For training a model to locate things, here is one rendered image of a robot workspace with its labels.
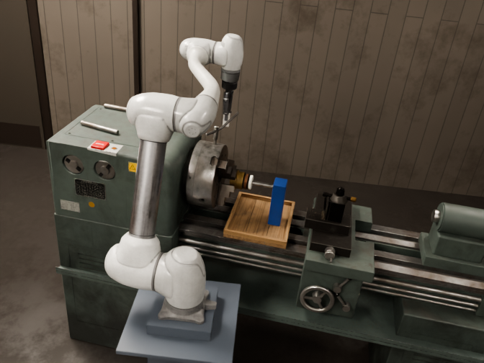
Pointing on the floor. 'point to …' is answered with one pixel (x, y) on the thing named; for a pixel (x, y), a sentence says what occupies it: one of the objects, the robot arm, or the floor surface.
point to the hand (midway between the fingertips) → (226, 119)
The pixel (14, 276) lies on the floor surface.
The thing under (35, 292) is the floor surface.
